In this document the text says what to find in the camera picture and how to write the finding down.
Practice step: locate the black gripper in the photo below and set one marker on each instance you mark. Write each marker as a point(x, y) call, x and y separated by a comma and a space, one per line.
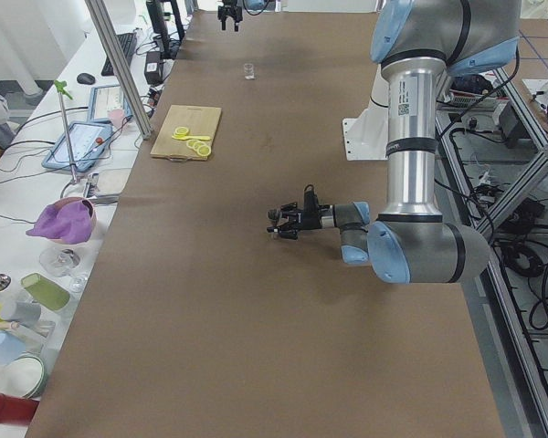
point(228, 10)
point(313, 221)

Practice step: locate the steel jigger measuring cup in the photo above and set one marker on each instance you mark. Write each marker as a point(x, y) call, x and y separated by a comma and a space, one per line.
point(273, 216)

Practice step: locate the clear glass cup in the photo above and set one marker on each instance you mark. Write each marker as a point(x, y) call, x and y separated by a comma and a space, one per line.
point(249, 71)

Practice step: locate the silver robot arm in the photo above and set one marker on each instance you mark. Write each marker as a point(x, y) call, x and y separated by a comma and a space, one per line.
point(256, 8)
point(414, 43)

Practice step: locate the pink plastic cup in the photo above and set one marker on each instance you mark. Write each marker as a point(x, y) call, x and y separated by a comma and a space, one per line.
point(116, 117)

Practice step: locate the green plastic cup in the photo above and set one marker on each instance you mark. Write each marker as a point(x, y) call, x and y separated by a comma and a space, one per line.
point(46, 292)

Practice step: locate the light blue cup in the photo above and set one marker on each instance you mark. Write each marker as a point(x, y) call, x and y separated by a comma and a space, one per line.
point(11, 347)

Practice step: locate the red cup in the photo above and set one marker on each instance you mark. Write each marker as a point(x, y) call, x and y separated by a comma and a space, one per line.
point(17, 411)

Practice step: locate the black power adapter box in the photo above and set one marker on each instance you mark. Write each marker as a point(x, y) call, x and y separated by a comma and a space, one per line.
point(153, 69)

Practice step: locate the lemon slice stack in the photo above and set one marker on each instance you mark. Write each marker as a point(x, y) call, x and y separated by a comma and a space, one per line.
point(201, 148)

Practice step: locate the yellow plastic knife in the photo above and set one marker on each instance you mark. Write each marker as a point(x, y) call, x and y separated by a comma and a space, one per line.
point(191, 137)

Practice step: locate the lemon slice near knife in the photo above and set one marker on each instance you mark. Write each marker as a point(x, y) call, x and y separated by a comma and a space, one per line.
point(180, 132)

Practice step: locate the far blue teach pendant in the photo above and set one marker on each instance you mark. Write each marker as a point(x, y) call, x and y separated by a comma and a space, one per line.
point(104, 99)

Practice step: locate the blue teach pendant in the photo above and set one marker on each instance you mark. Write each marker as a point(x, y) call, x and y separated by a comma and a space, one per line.
point(88, 142)
point(104, 99)

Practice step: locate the black computer mouse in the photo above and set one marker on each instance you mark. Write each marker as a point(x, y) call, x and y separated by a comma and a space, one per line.
point(85, 79)

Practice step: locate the near blue teach pendant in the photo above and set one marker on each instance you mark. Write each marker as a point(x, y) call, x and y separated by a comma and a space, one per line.
point(88, 142)

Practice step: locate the pink bowl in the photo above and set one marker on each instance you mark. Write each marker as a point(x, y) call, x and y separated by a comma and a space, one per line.
point(74, 220)

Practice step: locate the purple cloth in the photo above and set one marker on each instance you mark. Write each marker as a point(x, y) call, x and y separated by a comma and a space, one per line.
point(43, 225)

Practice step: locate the clear wine glass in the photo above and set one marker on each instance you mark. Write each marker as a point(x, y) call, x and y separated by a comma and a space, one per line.
point(60, 262)

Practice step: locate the white green rimmed bowl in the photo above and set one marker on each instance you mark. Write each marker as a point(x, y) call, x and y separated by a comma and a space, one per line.
point(25, 377)

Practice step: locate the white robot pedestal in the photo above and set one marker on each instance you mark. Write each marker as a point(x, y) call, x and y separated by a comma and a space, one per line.
point(365, 137)

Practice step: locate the aluminium frame post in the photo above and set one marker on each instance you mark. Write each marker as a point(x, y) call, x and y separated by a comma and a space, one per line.
point(104, 26)

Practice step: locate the green handled reacher grabber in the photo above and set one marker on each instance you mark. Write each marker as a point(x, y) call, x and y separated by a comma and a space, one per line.
point(60, 87)

